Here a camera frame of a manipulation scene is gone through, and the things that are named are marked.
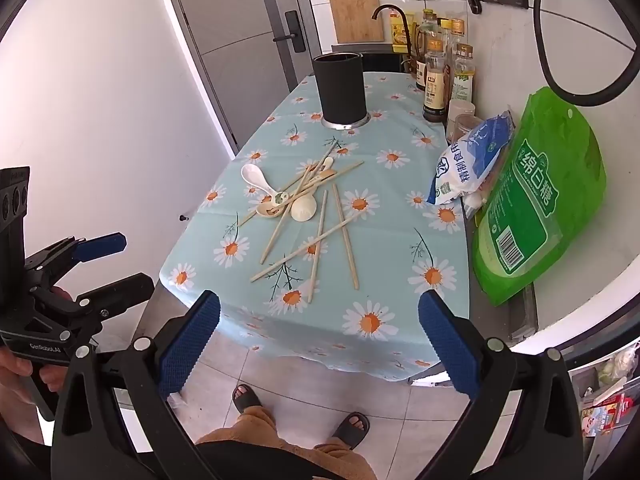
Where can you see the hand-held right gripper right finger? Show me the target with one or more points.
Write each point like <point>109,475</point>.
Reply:
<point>450,342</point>

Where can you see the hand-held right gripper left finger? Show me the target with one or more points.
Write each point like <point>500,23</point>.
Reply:
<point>190,345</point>

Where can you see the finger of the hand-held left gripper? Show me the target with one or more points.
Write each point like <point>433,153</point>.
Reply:
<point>125,287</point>
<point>102,246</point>

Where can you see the bunch of wooden chopsticks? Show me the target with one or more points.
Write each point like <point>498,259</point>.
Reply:
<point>344,230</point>

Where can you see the black utensil holder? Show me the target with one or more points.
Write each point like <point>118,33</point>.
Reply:
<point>340,90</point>

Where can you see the person's left hand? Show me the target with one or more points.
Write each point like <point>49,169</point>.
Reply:
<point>12,367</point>

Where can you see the person's left foot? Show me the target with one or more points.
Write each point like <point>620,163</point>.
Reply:
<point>247,399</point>

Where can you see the person's foot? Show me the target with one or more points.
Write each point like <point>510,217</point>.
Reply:
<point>352,430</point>
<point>247,399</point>

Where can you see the person's brown trousers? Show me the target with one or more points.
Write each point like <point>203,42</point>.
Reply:
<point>255,425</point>

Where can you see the daisy print tablecloth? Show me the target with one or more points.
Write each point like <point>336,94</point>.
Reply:
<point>395,240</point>

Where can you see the person's right foot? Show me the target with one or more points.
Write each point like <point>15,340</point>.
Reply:
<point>352,430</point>

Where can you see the white plastic spoon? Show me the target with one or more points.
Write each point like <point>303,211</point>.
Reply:
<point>251,172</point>

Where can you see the patterned ceramic spoon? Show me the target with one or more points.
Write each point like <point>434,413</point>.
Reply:
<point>280,198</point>

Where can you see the green sugar bag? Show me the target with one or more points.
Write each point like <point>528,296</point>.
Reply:
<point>540,195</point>

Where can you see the red printed packet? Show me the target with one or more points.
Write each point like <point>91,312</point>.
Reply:
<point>610,410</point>

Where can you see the white blue salt bag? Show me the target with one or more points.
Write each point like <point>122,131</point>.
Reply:
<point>465,165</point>

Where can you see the grey door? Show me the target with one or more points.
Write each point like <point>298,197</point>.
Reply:
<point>225,20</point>

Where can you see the row of condiment bottles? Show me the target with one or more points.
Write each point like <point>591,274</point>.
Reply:
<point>435,80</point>

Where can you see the black door lock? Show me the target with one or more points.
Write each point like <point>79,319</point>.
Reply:
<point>295,30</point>

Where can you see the yellow oil bottle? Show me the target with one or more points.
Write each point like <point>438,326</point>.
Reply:
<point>398,30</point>

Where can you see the black faucet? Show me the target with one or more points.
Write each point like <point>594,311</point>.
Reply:
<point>395,6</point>

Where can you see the bamboo cutting board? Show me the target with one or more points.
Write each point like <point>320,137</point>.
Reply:
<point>355,12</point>

